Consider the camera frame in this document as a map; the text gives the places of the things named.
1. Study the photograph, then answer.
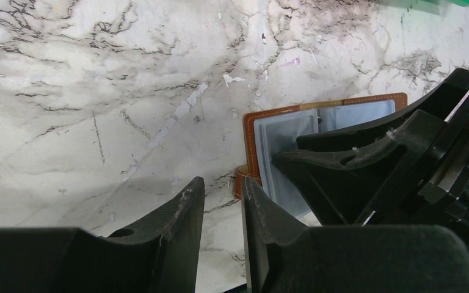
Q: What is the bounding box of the brown leather card holder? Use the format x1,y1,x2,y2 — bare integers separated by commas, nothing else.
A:
234,93,408,219

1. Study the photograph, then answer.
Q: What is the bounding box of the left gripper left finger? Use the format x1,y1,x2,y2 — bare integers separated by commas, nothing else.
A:
0,177,205,292

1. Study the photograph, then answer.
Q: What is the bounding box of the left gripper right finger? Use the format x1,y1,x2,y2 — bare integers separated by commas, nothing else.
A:
241,178,469,292

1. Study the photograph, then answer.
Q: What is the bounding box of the green plastic bin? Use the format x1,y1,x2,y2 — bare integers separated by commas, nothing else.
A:
378,0,469,15

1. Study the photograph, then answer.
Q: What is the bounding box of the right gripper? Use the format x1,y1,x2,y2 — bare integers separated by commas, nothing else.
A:
273,68,469,251

